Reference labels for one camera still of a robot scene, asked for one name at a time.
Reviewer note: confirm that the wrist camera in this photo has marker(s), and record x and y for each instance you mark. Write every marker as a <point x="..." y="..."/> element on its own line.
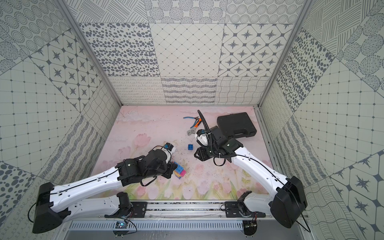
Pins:
<point x="169" y="148"/>
<point x="201" y="138"/>

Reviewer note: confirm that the aluminium rail frame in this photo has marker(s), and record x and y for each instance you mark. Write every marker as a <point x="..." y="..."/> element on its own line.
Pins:
<point x="186" y="208"/>

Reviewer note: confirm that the black plastic tool case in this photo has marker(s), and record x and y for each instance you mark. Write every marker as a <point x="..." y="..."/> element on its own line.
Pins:
<point x="236" y="126"/>

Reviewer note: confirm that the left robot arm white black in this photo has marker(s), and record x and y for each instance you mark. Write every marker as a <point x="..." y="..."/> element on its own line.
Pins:
<point x="58" y="204"/>

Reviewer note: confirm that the controller board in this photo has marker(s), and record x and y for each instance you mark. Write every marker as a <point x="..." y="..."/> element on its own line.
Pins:
<point x="121" y="229"/>
<point x="250" y="227"/>

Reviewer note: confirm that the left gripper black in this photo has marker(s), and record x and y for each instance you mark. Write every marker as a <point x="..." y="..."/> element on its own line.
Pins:
<point x="169" y="169"/>

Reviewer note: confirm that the left controller board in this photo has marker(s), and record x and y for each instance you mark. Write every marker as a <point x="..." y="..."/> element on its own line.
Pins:
<point x="121" y="229"/>

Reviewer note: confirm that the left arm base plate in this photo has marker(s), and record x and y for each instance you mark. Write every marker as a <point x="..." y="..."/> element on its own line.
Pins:
<point x="136" y="210"/>

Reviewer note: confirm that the light blue lego brick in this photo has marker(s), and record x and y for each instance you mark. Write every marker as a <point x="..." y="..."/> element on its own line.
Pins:
<point x="179" y="169"/>

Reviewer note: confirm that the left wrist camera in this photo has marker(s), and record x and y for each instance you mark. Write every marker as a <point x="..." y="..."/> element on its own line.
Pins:
<point x="169" y="148"/>

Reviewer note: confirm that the pink floral table mat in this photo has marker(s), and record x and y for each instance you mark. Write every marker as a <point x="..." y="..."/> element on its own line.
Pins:
<point x="138" y="129"/>

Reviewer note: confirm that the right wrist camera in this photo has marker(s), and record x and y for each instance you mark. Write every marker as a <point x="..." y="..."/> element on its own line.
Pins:
<point x="201" y="138"/>

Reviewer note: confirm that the orange adjustable wrench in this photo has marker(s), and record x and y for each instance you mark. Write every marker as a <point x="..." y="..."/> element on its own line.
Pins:
<point x="194" y="127"/>

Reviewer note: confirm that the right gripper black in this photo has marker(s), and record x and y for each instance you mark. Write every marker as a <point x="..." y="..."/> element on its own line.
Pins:
<point x="201" y="152"/>

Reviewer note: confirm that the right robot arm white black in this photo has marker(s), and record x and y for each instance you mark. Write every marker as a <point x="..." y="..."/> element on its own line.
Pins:
<point x="286" y="200"/>

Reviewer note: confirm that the pink lego brick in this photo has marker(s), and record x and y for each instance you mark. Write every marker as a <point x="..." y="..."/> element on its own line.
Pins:
<point x="183" y="172"/>

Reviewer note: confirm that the blue handled pliers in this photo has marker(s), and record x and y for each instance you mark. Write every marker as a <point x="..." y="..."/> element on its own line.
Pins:
<point x="192" y="118"/>

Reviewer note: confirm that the right controller board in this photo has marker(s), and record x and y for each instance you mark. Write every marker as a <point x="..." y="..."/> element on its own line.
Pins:
<point x="250" y="227"/>

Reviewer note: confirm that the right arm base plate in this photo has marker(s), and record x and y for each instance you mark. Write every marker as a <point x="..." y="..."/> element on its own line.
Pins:
<point x="232" y="210"/>

